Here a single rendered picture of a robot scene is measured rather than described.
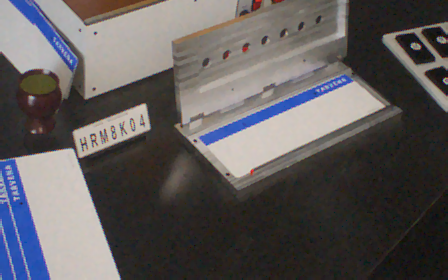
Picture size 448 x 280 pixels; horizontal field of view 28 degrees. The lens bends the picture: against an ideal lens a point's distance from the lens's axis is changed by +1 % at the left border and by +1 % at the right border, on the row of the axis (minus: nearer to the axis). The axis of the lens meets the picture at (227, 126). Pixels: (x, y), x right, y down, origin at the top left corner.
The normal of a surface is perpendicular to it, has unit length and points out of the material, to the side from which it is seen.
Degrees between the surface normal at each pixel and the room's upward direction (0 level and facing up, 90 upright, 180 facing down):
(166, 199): 0
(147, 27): 90
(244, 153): 0
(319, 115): 0
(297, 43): 75
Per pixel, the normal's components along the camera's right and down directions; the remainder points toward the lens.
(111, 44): 0.60, 0.59
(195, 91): 0.62, 0.39
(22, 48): -0.63, -0.01
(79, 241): 0.12, -0.73
